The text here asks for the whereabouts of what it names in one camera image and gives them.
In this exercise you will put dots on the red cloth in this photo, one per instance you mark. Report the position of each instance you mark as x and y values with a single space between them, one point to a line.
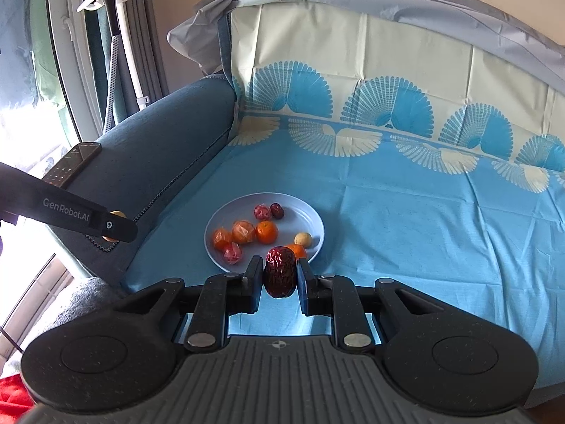
11 393

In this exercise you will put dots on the white window frame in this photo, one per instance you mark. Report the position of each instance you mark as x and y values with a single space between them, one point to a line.
66 53

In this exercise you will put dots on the peeled tangerine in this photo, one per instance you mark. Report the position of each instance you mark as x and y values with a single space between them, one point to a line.
222 237
243 232

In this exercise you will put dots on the grey curtain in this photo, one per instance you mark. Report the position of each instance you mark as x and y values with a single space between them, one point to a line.
150 17

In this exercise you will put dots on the dark remote control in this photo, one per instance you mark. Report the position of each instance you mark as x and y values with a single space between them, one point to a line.
73 163

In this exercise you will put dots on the beige longan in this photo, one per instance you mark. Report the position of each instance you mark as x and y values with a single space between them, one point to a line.
303 239

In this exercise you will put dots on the dried red date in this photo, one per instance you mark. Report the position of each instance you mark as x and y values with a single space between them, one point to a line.
277 211
279 271

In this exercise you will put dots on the grey cloth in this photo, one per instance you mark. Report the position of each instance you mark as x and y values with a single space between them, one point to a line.
353 4

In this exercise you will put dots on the light blue plate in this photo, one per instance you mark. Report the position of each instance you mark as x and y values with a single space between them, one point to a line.
304 218

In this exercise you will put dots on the garment steamer with white stand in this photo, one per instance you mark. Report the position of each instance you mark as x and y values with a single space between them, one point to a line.
132 57

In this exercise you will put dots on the blue and cream patterned cloth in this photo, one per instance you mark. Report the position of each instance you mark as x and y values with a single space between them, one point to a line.
397 229

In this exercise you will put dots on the grey rug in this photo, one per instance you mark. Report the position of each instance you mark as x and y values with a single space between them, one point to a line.
84 291

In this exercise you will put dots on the small orange tangerine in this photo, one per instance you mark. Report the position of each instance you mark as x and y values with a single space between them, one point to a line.
300 251
266 232

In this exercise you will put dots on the red ball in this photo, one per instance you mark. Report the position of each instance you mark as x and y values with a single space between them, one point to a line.
232 254
261 212

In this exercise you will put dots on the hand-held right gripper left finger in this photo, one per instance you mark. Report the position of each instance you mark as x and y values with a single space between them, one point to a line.
255 282

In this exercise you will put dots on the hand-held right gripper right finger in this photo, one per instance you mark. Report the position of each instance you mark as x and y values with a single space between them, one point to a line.
303 287

